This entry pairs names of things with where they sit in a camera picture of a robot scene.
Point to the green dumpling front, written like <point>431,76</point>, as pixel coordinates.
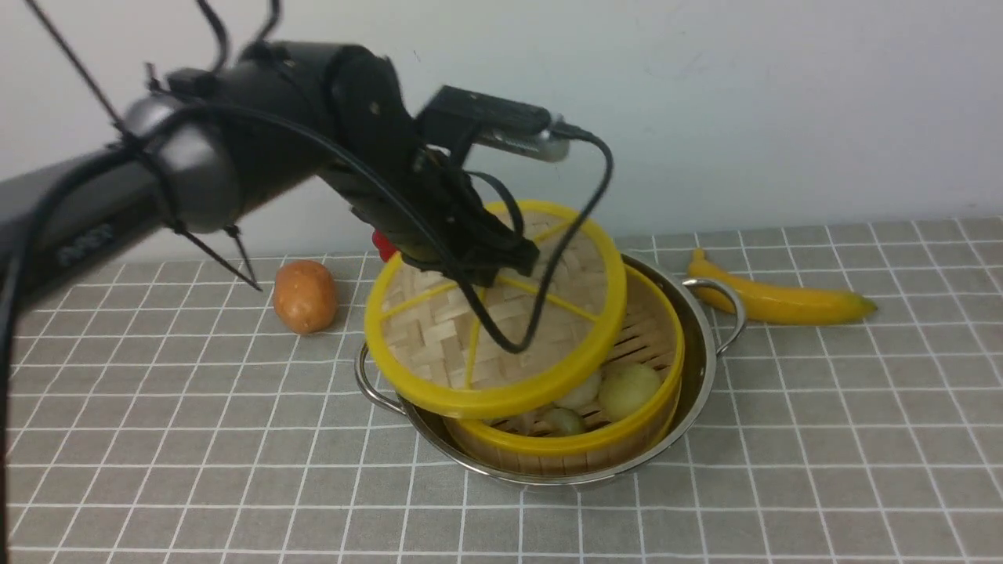
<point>560,421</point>

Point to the brown potato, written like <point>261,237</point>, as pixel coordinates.
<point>305,297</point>

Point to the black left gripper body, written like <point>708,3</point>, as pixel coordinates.
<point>413,195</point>

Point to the yellow banana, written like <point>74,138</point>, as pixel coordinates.
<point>793,306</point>

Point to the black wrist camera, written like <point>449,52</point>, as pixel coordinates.
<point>455,120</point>

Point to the white steamed bun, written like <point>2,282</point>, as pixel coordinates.
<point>583,394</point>

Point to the grey checkered tablecloth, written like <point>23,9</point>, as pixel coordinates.
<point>161,414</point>

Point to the red bell pepper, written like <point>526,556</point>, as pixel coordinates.
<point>383,246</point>

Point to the yellow steamed bun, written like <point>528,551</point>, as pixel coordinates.
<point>625,388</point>

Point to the yellow bamboo steamer basket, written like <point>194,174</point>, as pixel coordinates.
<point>595,439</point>

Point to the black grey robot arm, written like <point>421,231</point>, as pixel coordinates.
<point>203,150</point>

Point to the stainless steel pot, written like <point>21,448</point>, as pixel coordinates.
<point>695,357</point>

